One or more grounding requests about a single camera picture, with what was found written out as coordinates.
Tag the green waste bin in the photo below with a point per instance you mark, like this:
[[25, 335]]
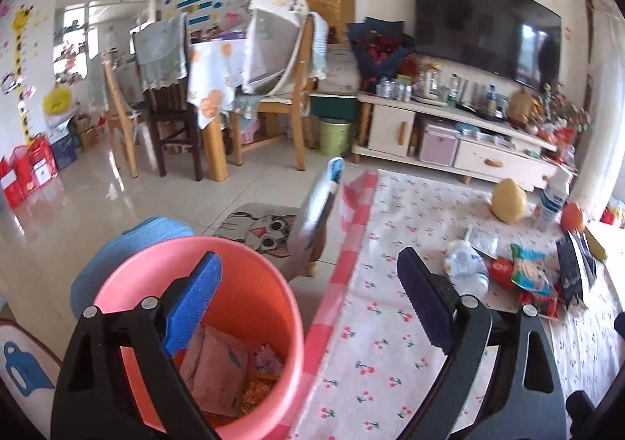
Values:
[[335, 136]]

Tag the dark wrapped flower bouquet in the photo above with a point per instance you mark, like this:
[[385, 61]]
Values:
[[379, 47]]

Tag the black flat television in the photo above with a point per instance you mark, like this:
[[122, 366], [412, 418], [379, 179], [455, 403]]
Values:
[[519, 40]]

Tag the white yogurt pouch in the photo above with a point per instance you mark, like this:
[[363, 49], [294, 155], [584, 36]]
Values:
[[465, 267]]

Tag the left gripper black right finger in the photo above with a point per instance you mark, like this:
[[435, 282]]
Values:
[[432, 297]]

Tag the yellow pear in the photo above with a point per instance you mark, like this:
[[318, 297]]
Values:
[[509, 202]]

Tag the pink storage box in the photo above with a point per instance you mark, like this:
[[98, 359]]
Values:
[[439, 143]]

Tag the blue white stool cushion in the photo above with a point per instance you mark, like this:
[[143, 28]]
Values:
[[307, 238]]

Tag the grey wipes packet feather print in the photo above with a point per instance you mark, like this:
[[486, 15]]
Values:
[[214, 369]]

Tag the blue white bag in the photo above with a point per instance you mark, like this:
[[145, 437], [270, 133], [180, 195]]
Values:
[[577, 268]]

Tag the cherry print tablecloth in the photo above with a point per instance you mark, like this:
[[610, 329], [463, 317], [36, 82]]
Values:
[[368, 363]]

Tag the dark wooden chair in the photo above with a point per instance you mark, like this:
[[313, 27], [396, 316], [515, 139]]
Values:
[[162, 56]]

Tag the yellow banana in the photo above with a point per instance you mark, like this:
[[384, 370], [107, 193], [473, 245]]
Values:
[[596, 249]]

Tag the pink plastic bucket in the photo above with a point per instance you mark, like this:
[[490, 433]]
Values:
[[253, 303]]

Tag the white electric kettle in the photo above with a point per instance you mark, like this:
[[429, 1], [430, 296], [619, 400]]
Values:
[[427, 88]]

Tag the dining table with orange cloth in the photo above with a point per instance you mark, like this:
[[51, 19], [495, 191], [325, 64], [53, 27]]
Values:
[[215, 73]]

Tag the yellow snack wrapper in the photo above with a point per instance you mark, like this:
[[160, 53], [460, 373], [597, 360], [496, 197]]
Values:
[[257, 389]]

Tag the red apple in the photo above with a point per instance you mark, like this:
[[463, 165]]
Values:
[[572, 218]]

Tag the cat print floor mat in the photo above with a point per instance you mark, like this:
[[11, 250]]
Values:
[[264, 228]]

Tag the cartoon face snack packet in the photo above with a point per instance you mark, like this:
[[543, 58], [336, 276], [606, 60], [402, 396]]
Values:
[[529, 271]]

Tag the red black snack wrapper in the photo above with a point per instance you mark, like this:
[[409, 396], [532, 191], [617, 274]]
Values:
[[500, 271]]

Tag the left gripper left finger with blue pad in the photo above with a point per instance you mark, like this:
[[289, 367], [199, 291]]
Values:
[[185, 302]]

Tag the white milk bottle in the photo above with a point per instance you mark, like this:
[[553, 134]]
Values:
[[552, 199]]

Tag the white lace curtain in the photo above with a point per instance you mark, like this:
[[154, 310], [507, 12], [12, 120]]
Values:
[[604, 143]]

